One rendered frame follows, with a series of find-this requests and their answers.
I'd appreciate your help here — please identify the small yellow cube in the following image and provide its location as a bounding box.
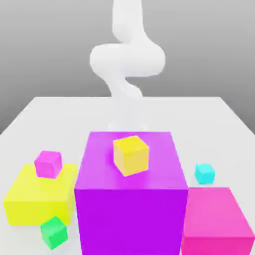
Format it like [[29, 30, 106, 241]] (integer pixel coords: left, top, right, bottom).
[[113, 135, 150, 177]]

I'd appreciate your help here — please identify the small magenta cube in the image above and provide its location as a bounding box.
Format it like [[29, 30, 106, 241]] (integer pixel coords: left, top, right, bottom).
[[33, 150, 63, 179]]

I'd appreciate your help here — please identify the small cyan cube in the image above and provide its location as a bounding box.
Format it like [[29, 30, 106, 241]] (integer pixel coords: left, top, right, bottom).
[[194, 163, 216, 185]]

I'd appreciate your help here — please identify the small green cube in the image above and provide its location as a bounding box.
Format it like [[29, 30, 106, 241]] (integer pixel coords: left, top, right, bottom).
[[40, 216, 69, 251]]

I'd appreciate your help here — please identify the large purple box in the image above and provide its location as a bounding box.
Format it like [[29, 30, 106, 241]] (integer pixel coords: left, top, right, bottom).
[[74, 131, 189, 255]]

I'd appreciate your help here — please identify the large yellow box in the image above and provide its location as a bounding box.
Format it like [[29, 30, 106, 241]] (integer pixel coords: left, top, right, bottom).
[[2, 163, 78, 227]]

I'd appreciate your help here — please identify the large pink box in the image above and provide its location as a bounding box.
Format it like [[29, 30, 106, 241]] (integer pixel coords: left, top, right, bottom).
[[180, 187, 255, 255]]

